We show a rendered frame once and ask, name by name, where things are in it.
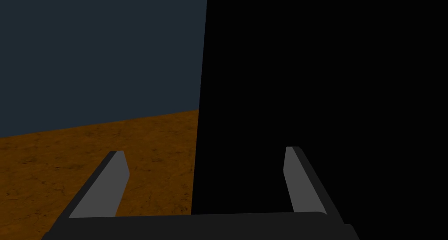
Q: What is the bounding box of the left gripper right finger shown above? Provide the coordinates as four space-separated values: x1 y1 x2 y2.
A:
283 146 344 224

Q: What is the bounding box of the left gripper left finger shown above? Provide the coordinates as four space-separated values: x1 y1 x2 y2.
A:
61 150 130 219

